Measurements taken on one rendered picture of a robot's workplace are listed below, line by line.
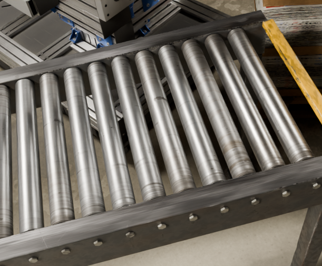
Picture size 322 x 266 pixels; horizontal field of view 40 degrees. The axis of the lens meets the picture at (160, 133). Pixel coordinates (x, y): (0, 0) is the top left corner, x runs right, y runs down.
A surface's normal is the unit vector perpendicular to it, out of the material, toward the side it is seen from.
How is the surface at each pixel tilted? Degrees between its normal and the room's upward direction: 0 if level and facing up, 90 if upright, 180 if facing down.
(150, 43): 0
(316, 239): 90
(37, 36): 0
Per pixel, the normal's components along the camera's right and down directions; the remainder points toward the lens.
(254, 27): 0.22, 0.75
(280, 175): -0.11, -0.62
